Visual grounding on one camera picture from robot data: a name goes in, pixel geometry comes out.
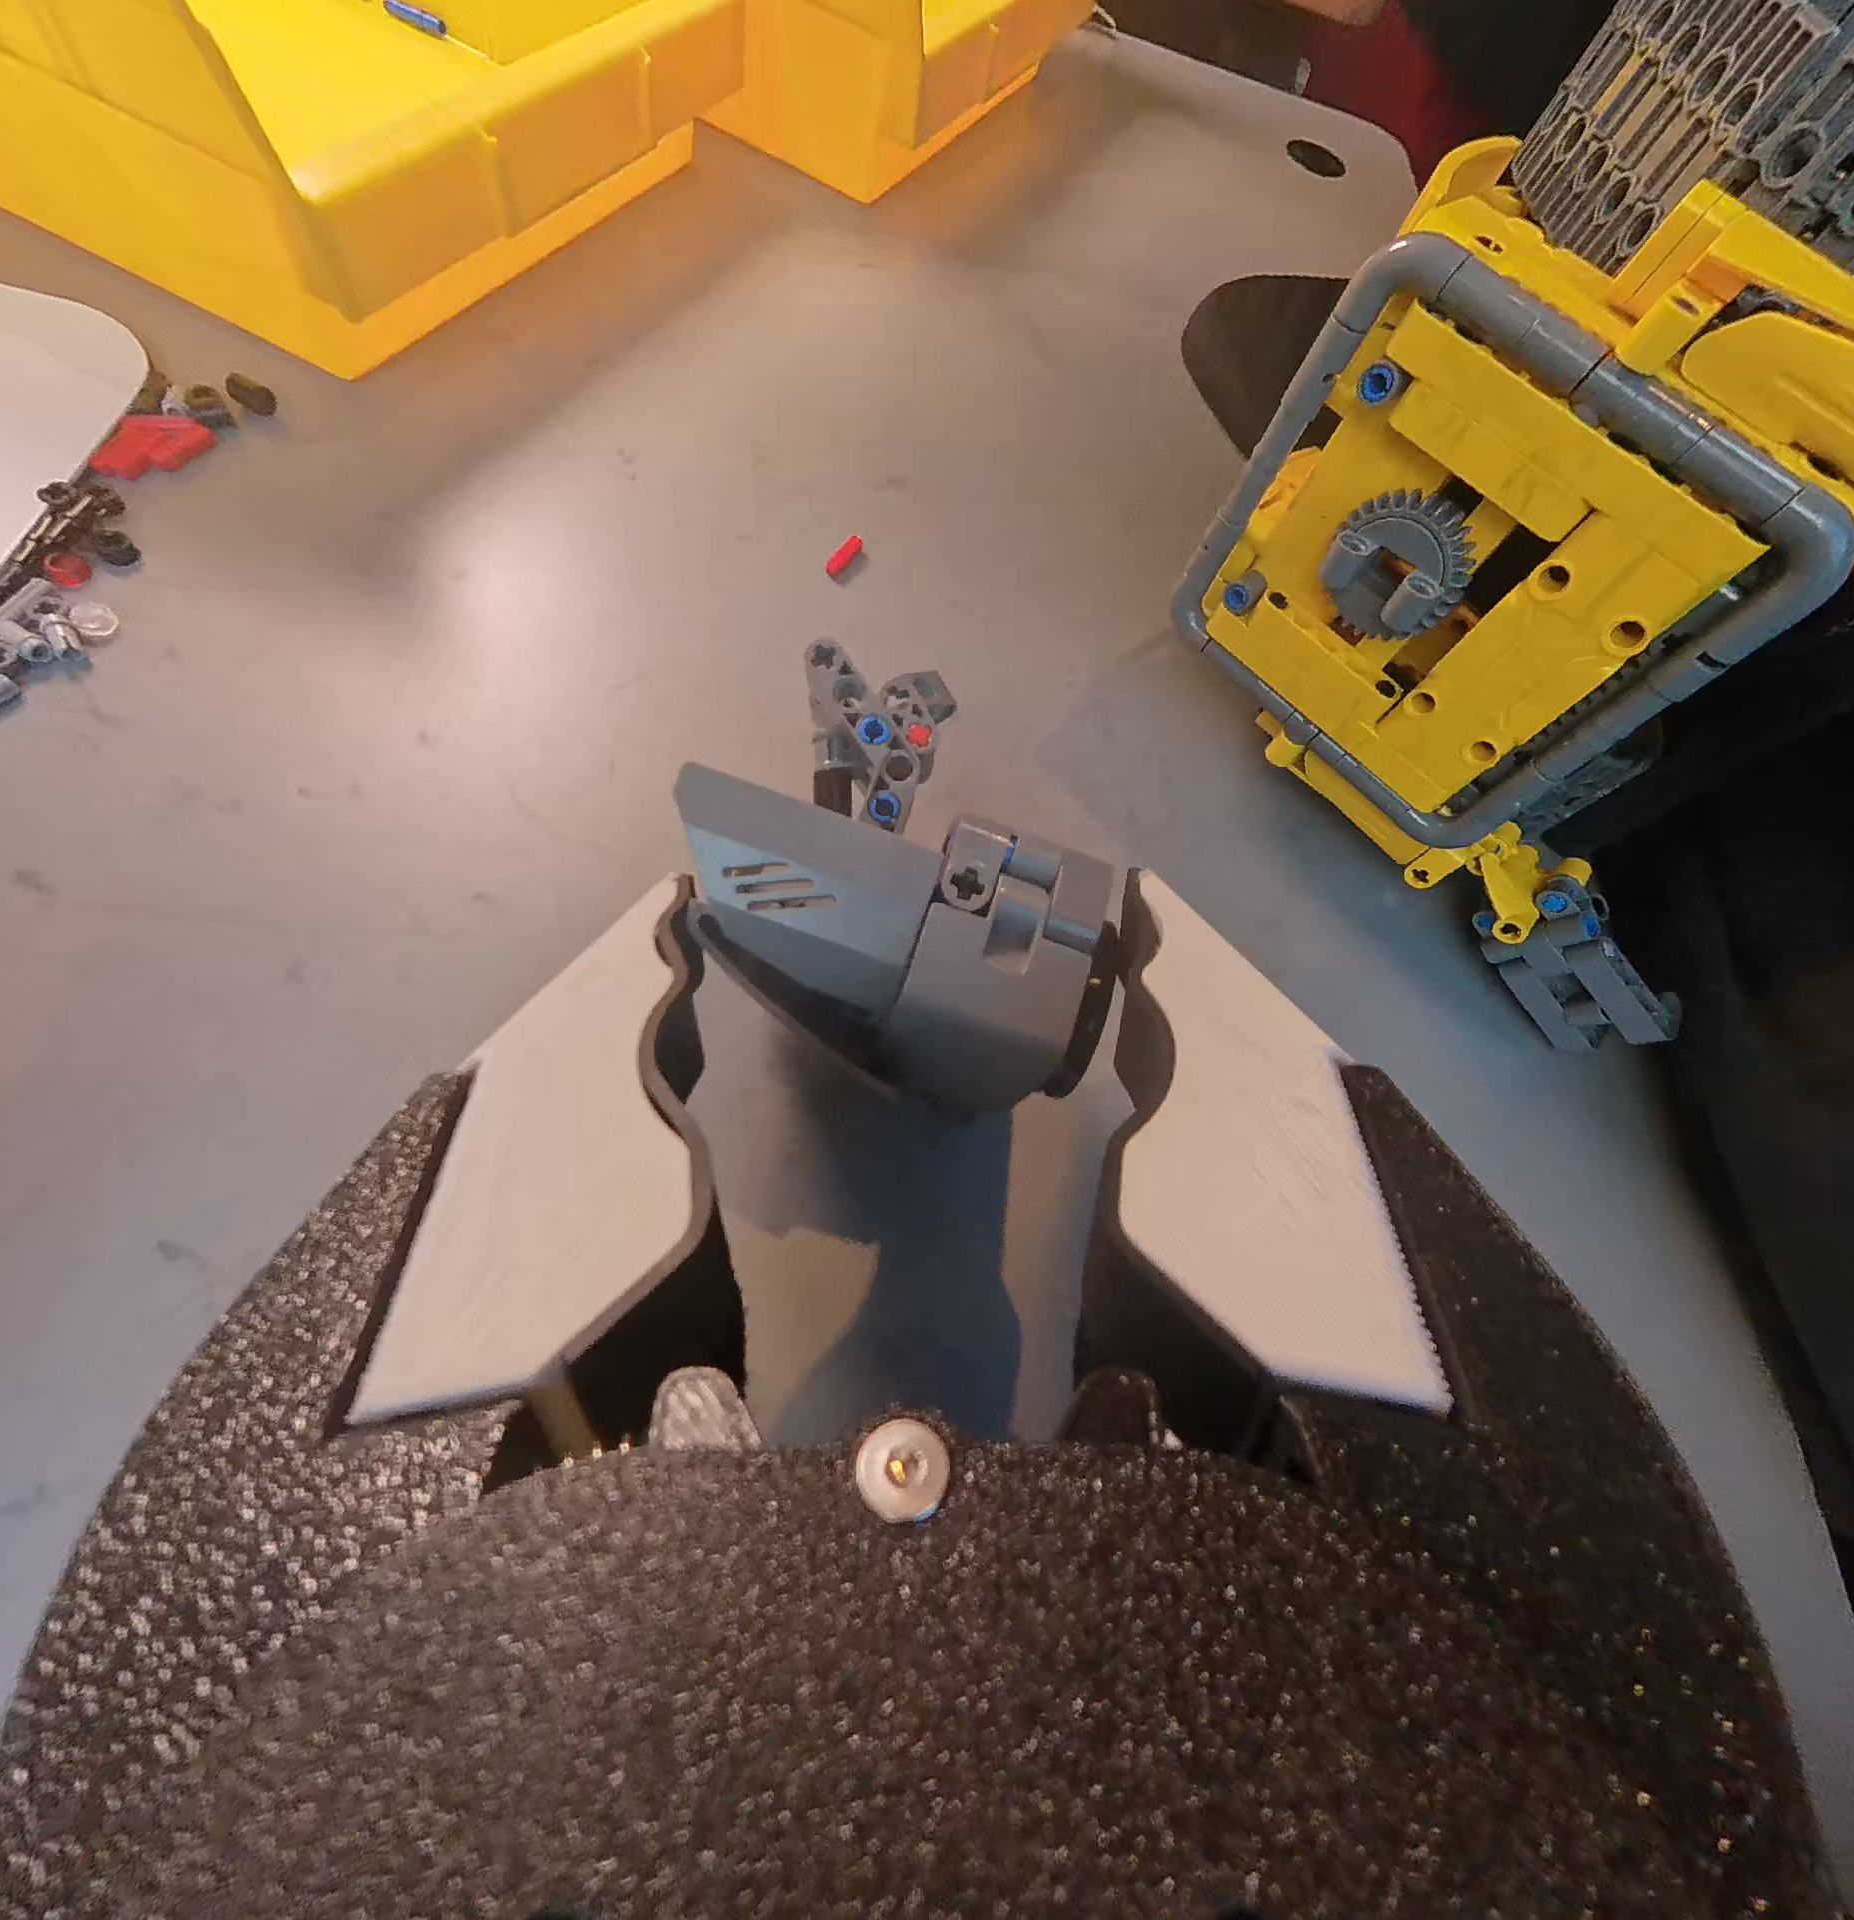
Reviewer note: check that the yellow toy robot body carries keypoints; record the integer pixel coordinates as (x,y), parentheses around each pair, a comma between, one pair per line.
(1467,450)

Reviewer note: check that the small blue pin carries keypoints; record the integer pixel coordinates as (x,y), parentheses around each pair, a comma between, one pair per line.
(413,16)

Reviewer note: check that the pile of grey toy pieces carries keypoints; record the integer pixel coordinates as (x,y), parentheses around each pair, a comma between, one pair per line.
(28,638)

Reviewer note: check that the grey Lego engine assembly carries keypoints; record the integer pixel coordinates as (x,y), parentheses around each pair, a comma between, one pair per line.
(807,929)

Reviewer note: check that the yellow plastic bin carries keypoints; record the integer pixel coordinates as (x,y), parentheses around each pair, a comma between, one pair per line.
(267,180)
(869,91)

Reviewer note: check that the white book stand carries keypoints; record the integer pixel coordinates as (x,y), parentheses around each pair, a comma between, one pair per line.
(43,405)

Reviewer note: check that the black chair armrest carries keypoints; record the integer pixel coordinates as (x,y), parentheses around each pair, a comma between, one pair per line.
(1243,344)

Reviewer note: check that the red and black toy pieces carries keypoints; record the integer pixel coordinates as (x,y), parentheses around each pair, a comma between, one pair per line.
(156,442)

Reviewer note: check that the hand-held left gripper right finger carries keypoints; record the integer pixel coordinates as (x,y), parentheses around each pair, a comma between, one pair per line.
(1273,1202)

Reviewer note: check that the grey desk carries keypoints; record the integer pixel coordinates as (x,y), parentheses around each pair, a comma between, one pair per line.
(418,752)

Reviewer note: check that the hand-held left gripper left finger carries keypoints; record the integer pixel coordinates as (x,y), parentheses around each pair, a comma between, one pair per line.
(537,1202)

